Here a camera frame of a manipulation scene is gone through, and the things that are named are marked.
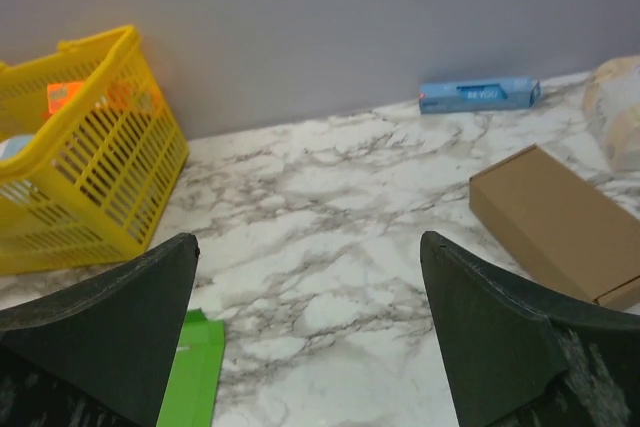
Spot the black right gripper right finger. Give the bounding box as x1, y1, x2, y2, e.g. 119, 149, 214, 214
420, 231, 639, 426

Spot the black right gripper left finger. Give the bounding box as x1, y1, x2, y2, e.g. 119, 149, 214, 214
1, 233, 200, 426

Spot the green paper box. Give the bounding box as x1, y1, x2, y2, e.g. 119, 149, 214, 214
156, 309, 225, 427

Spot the brown cardboard box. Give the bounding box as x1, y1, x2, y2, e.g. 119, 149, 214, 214
469, 145, 639, 311

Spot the orange snack box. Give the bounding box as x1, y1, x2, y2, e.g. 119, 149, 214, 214
47, 81, 84, 115

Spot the light blue carton box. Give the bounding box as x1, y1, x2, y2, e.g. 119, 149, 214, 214
418, 76, 541, 114

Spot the yellow plastic shopping basket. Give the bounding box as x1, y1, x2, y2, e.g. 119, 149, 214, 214
1, 25, 189, 275

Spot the light blue snack pouch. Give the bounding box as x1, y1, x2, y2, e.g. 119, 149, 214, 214
0, 134, 34, 160

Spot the beige wrapped paper bag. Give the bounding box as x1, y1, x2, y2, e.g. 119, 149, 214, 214
582, 55, 639, 171

